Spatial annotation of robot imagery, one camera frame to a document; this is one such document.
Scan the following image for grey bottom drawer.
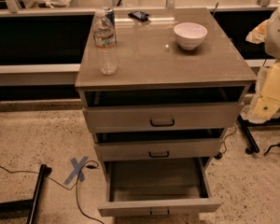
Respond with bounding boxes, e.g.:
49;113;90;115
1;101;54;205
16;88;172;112
98;158;221;218

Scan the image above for grey drawer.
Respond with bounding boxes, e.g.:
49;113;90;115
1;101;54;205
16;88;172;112
95;128;225;161
83;103;244;133
98;158;221;218

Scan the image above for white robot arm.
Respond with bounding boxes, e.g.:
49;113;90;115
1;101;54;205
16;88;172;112
245;3;280;124

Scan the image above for grey top drawer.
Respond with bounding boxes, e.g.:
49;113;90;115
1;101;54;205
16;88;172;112
83;103;244;133

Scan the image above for grey drawer cabinet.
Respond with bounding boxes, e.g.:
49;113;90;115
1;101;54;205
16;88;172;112
74;7;258;173

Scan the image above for grey middle drawer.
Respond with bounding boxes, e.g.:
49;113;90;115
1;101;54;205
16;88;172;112
95;128;225;161

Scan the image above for clear plastic water bottle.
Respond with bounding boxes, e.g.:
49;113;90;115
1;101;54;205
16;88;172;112
91;9;118;75

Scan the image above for white ceramic bowl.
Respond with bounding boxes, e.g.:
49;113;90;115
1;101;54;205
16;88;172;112
174;22;208;50

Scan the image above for blue tape cross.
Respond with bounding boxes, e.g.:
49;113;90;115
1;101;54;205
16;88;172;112
63;156;88;185

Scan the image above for dark blue snack packet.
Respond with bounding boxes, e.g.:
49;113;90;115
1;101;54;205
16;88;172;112
129;10;149;21

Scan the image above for soda can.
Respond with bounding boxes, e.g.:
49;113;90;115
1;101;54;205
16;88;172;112
103;7;115;24

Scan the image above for black stand leg right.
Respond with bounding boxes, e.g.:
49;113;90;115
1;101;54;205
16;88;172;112
237;116;259;154

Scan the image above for black stand leg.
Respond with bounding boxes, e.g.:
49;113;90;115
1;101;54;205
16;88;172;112
0;164;51;224
237;116;259;154

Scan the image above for black stand leg left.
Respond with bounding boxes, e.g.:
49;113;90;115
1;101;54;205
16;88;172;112
0;164;51;224

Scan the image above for black floor cable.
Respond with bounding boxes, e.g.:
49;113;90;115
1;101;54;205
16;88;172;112
0;158;105;224

